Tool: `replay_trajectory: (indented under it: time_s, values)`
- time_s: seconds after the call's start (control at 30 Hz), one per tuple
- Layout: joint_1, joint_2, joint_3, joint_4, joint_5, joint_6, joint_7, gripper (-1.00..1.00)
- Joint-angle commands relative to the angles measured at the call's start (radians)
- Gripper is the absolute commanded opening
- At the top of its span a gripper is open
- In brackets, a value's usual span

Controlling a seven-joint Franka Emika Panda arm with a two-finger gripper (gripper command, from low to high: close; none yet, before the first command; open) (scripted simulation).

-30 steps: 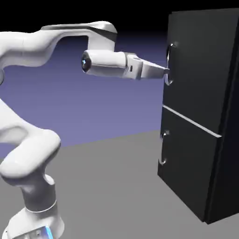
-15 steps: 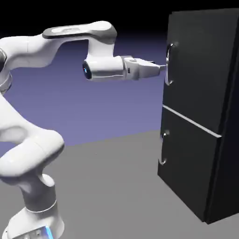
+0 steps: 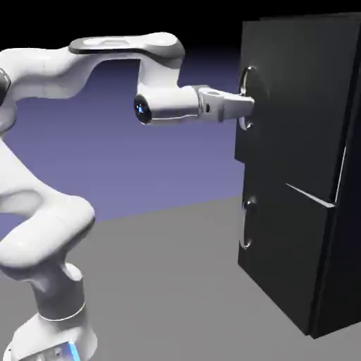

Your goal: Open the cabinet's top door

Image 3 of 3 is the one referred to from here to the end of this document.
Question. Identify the tall dark cabinet door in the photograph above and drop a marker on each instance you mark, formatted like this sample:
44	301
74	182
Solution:
299	112

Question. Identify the dark cabinet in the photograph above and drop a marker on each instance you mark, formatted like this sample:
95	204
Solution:
347	169

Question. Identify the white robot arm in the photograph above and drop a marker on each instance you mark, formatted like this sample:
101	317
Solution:
50	70

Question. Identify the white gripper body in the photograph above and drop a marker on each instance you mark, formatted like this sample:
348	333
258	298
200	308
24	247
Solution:
236	106

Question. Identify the short dark cabinet door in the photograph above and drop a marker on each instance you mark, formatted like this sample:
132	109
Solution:
282	253

